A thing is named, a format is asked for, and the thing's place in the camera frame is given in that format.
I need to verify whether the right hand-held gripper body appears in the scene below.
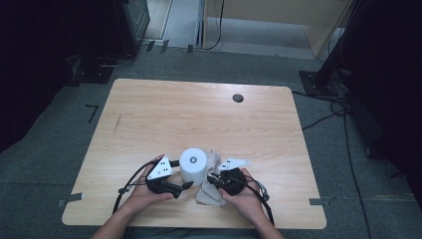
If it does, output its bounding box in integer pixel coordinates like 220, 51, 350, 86
214, 157, 251, 197

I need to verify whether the hanging black cable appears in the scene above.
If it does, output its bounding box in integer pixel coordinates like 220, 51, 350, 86
202, 0, 225, 51

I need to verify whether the black metal stand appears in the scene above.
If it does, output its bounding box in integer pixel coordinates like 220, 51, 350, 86
298, 0, 366, 98

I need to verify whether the person's left hand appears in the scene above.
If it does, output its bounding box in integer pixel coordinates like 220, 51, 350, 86
126, 153, 175, 214

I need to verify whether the person's grey clothing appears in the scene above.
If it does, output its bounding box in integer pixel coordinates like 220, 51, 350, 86
125, 226, 267, 239

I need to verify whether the white textured cloth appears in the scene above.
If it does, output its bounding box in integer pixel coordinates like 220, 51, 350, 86
194, 149, 227, 207

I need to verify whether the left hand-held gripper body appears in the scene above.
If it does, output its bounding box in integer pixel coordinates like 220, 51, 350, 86
145, 154, 184, 199

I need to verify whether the light wooden cabinet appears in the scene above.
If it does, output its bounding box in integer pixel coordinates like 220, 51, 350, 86
202, 0, 352, 60

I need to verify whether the black flat stand base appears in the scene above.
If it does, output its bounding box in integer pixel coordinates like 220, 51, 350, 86
68, 54, 115, 86

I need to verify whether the long black floor cable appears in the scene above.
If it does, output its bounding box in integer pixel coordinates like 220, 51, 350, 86
342, 113, 373, 239

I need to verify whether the dark curtain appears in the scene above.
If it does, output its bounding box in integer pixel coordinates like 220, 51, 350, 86
0, 0, 127, 153
341, 0, 422, 210

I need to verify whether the left hand-held gripper black cable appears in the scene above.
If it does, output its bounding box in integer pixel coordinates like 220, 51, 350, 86
111, 159, 159, 215

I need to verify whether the white cylindrical container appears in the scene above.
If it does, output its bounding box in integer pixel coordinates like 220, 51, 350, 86
179, 147, 209, 187

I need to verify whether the person's right hand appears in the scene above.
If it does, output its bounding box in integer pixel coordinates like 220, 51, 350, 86
219, 167, 267, 219

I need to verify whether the grey floor tape strip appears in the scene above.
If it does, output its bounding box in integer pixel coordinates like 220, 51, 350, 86
57, 192, 84, 207
309, 197, 331, 208

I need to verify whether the black cabinet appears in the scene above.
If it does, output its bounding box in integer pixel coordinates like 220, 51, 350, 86
112, 0, 151, 58

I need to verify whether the black angled floor tape mark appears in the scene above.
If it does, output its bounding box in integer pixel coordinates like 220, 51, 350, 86
85, 104, 100, 123

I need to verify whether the looped black floor cable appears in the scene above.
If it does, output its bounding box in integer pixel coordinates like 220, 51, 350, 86
292, 89, 349, 131

